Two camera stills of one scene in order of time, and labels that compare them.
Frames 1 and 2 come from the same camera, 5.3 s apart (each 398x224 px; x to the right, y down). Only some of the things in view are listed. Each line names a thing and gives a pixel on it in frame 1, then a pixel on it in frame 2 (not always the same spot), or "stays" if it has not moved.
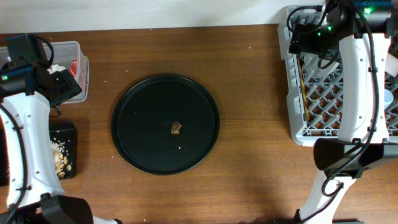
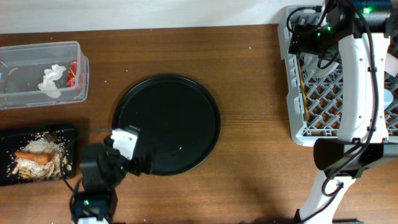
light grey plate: x=311 y=66 stays
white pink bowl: x=392 y=65 stays
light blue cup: x=388 y=98 stays
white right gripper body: x=317 y=41 stays
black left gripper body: x=68 y=88 to x=109 y=141
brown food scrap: x=175 y=127 to x=51 y=138
